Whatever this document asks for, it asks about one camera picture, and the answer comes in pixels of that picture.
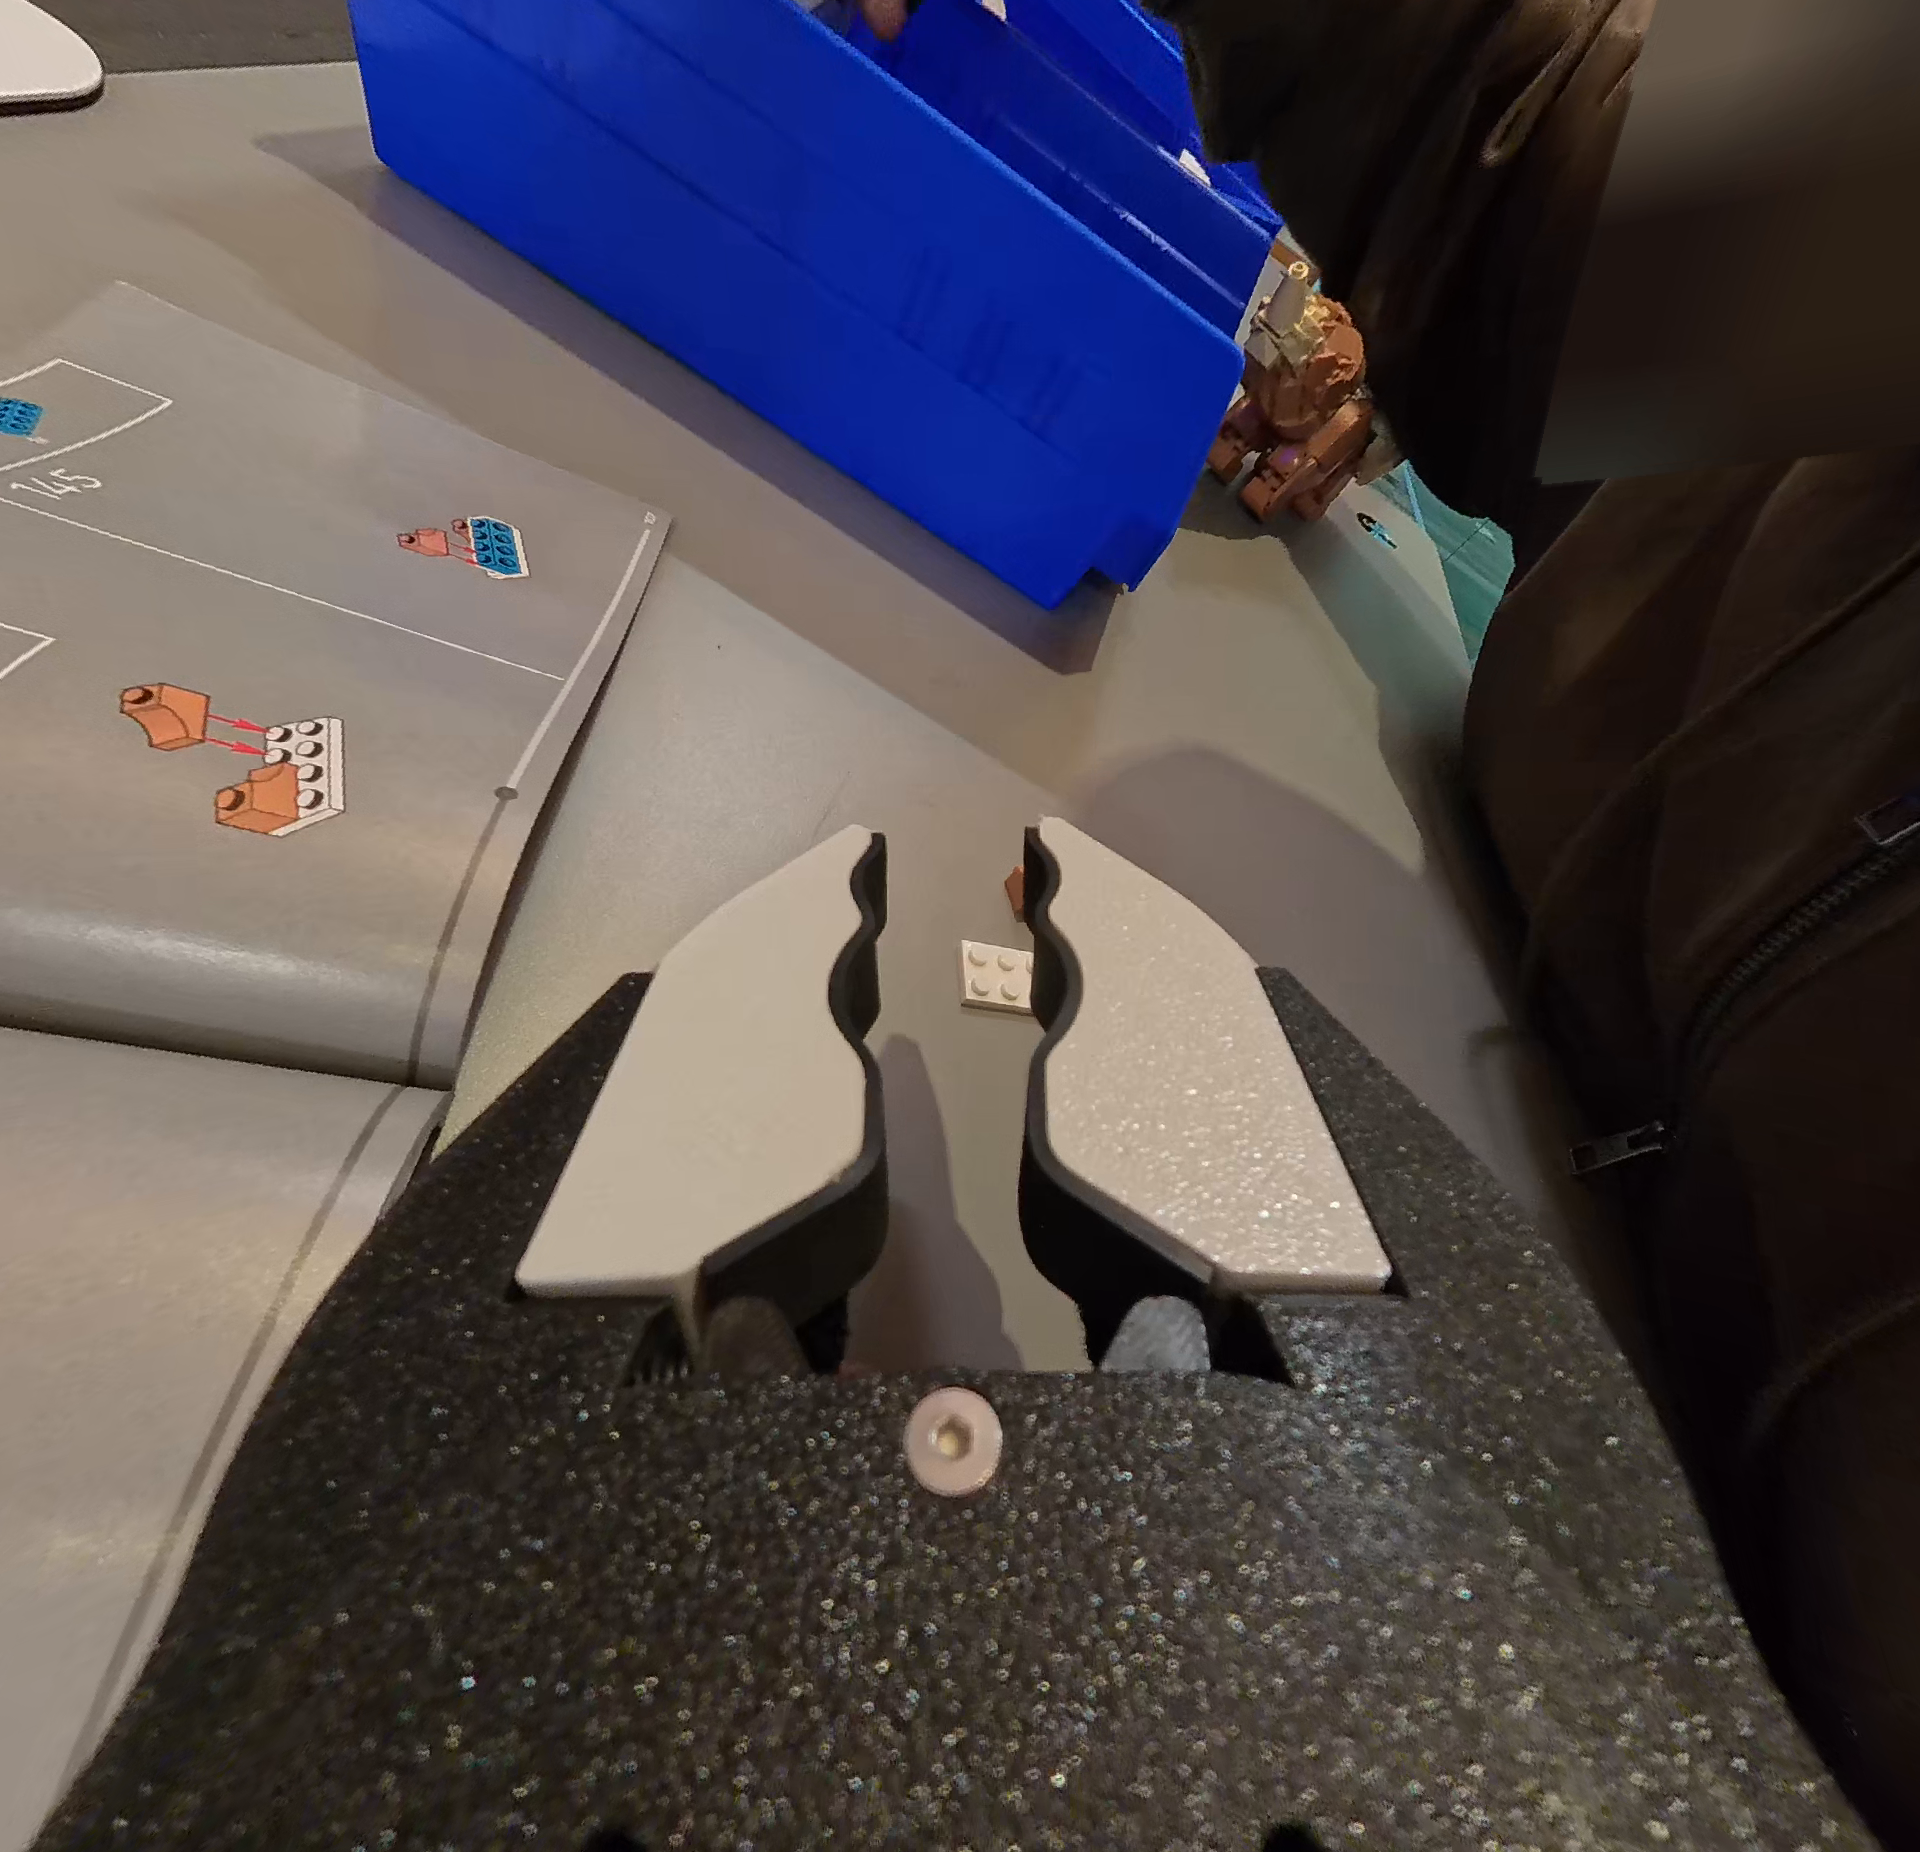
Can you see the blue plastic bin with bricks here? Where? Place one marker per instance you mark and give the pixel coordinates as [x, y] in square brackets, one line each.
[674, 201]

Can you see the white stand base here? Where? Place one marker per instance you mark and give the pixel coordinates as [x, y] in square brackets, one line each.
[37, 60]

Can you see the small brown curved brick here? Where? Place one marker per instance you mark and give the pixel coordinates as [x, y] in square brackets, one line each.
[1019, 896]

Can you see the person's right forearm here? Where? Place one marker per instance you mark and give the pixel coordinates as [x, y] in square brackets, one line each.
[1395, 127]

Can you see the small white brick plate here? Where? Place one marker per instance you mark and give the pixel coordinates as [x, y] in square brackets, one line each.
[993, 975]

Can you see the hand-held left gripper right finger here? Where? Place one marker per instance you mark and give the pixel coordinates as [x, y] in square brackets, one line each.
[1199, 1116]

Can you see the grey desk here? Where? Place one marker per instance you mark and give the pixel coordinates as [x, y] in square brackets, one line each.
[900, 713]

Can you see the person's dark brown jacket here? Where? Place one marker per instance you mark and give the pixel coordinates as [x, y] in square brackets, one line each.
[1724, 981]

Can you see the brown toy brick figure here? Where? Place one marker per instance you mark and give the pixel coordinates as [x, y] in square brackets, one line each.
[1305, 413]

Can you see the grey instruction booklet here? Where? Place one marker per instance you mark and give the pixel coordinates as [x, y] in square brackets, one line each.
[300, 608]

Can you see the person's right hand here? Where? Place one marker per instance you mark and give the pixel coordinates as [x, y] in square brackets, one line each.
[884, 5]

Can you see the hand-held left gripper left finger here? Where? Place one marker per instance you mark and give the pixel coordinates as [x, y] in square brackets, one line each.
[720, 1116]

